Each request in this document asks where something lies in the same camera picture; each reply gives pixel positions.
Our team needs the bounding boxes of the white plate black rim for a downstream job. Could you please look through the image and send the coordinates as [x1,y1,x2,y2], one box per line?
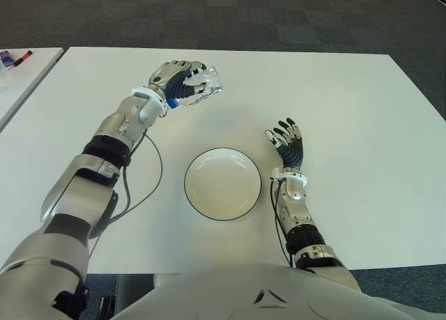
[183,148,262,224]

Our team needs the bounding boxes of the white left wrist camera ring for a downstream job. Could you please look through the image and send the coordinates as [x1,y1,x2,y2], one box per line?
[131,86,169,116]

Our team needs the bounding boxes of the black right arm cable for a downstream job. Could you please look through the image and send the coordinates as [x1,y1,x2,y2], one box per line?
[270,178,294,267]

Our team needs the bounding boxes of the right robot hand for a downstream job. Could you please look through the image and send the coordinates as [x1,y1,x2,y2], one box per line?
[264,117,306,170]

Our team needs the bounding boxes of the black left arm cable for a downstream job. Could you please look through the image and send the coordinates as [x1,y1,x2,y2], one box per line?
[86,133,164,264]

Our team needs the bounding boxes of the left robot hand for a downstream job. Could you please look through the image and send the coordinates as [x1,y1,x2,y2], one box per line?
[148,59,210,100]

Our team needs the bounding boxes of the clear water bottle blue cap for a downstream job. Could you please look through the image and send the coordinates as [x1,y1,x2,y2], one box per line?
[166,64,224,111]

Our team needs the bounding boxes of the white side table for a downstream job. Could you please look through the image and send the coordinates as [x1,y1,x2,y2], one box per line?
[0,47,66,132]

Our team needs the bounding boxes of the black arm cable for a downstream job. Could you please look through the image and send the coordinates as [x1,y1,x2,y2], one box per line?
[270,178,294,267]
[86,133,164,264]

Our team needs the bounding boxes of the red marker pen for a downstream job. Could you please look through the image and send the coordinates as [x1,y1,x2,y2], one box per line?
[12,49,35,69]

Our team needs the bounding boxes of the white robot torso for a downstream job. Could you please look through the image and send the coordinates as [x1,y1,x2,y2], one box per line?
[107,262,446,320]

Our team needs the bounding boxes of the white right wrist camera ring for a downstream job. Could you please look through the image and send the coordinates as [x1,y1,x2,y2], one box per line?
[270,168,309,187]

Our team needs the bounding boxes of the white wrist camera ring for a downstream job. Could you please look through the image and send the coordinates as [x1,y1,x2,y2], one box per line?
[270,168,309,187]
[131,86,169,116]

